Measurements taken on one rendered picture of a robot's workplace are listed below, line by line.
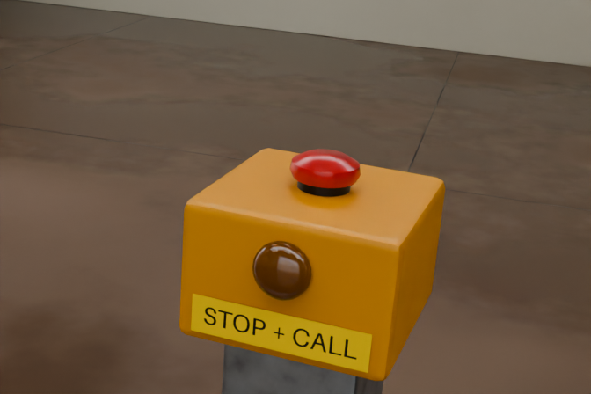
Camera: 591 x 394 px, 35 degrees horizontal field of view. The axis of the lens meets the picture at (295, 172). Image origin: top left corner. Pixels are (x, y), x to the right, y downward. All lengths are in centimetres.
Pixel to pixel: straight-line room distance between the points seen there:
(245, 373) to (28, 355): 202
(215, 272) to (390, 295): 9
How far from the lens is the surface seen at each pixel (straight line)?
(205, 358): 252
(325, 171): 51
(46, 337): 263
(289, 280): 47
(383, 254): 46
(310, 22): 733
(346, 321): 48
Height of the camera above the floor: 125
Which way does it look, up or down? 18 degrees down
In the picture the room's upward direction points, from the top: 5 degrees clockwise
